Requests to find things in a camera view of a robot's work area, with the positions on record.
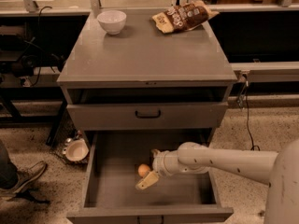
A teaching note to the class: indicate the dark trouser leg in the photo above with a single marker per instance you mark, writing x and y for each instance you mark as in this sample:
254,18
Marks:
8,170

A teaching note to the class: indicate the brown chip bag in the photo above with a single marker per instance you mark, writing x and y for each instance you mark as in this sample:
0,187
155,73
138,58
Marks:
182,18

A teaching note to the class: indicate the open grey middle drawer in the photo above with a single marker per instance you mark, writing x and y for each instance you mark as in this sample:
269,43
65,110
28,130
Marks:
110,196

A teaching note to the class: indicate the grey top drawer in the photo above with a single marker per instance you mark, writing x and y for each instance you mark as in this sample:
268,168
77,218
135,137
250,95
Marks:
114,109

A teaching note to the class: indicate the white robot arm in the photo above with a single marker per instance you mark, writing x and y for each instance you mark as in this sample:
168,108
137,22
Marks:
279,171

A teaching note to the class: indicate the orange fruit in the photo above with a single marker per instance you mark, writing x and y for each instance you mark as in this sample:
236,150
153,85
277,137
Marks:
143,169

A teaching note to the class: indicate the black drawer handle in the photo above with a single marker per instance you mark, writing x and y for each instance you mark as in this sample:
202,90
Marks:
148,115

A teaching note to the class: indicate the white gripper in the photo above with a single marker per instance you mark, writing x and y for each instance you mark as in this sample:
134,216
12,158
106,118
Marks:
160,164

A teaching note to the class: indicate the grey drawer cabinet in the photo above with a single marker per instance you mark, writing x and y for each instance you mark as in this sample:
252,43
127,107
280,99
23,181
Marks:
140,56

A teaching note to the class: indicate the white bowl on floor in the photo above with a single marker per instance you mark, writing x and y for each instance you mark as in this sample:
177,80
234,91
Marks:
77,150

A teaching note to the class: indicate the white ceramic bowl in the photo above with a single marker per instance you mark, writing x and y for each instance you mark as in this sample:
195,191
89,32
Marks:
112,21

